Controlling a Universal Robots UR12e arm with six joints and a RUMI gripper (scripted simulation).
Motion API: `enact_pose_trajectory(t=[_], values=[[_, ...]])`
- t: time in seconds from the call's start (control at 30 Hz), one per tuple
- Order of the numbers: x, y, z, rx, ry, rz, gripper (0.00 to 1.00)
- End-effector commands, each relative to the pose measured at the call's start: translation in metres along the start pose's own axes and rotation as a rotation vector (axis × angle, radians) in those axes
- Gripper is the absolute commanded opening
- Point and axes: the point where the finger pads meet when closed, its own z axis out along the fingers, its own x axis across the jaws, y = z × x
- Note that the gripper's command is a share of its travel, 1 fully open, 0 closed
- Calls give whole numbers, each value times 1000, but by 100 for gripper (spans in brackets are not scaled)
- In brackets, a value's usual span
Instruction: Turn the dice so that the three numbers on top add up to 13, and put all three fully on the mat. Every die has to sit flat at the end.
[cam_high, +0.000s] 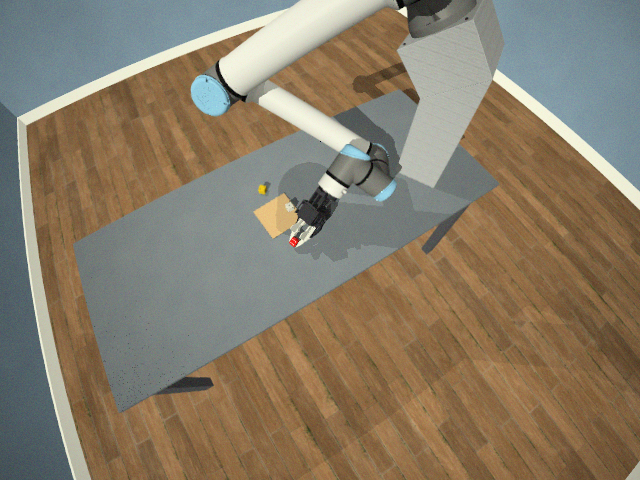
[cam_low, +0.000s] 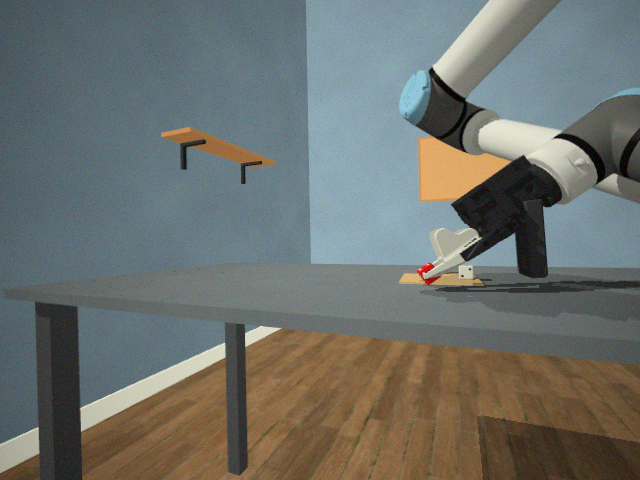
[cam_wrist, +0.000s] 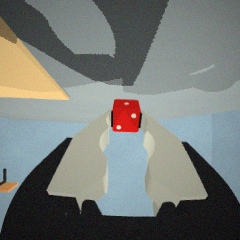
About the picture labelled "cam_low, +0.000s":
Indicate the red die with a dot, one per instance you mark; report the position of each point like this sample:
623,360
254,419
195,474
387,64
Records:
424,270

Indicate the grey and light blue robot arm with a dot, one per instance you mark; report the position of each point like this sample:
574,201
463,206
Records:
587,154

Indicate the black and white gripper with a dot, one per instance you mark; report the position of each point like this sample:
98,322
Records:
492,218

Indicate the tan flat mat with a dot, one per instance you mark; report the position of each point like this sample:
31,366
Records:
446,279

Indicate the white die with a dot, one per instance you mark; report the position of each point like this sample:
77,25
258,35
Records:
466,272

